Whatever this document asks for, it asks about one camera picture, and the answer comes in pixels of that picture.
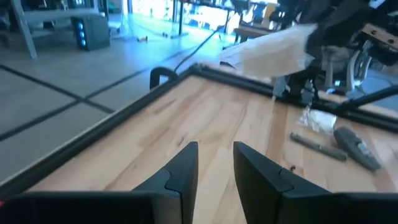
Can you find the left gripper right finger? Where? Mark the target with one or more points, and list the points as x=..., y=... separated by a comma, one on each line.
x=280, y=202

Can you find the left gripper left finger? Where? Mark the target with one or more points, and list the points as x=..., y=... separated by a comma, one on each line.
x=93, y=208

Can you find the thin grey stick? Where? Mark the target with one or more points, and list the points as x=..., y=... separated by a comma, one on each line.
x=317, y=146

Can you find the white cotton vanity pack bag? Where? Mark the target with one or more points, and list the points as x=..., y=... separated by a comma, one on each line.
x=270, y=53

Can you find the dark grey razor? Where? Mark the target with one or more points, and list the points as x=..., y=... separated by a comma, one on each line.
x=357, y=147

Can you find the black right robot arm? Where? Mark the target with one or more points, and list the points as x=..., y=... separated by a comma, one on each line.
x=298, y=90

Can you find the office chair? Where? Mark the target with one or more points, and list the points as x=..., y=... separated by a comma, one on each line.
x=342, y=68

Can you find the small clear plastic packet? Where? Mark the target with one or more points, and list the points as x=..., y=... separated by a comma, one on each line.
x=317, y=119

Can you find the computer tower with blue lights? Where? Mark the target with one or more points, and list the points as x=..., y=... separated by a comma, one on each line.
x=91, y=32

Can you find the white table frame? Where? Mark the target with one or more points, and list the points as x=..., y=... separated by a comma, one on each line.
x=28, y=31

